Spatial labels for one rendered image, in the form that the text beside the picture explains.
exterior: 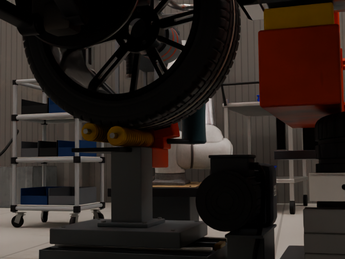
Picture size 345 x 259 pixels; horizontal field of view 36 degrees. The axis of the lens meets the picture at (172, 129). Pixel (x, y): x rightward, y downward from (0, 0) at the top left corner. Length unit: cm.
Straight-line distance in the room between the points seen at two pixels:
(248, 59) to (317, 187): 501
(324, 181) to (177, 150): 185
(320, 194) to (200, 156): 185
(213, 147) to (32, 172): 310
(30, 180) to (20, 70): 162
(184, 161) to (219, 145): 20
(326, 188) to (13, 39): 605
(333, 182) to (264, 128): 488
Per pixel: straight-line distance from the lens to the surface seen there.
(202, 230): 167
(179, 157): 264
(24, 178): 552
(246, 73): 578
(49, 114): 362
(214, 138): 268
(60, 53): 174
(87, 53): 192
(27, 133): 645
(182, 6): 204
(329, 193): 83
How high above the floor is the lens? 40
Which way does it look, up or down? 4 degrees up
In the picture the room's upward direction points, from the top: 1 degrees counter-clockwise
